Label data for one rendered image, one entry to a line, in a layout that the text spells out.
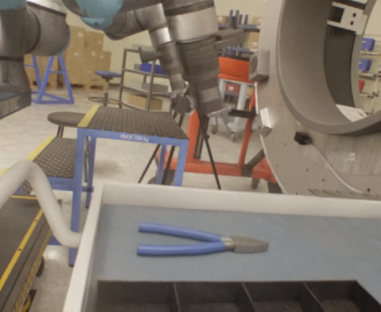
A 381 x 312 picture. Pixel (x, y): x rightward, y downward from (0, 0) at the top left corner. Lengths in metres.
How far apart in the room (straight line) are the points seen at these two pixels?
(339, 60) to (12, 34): 1.34
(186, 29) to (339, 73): 1.15
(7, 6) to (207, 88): 0.64
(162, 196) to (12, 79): 0.68
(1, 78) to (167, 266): 0.78
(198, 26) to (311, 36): 0.92
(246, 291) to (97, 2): 0.40
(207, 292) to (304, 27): 1.23
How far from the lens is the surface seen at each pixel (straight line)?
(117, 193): 0.45
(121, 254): 0.35
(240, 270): 0.36
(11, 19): 1.02
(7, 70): 1.01
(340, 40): 1.64
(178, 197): 0.46
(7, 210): 1.18
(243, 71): 2.01
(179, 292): 0.29
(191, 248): 0.36
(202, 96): 0.57
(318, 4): 1.44
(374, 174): 0.88
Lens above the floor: 0.86
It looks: 14 degrees down
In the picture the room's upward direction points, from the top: 9 degrees clockwise
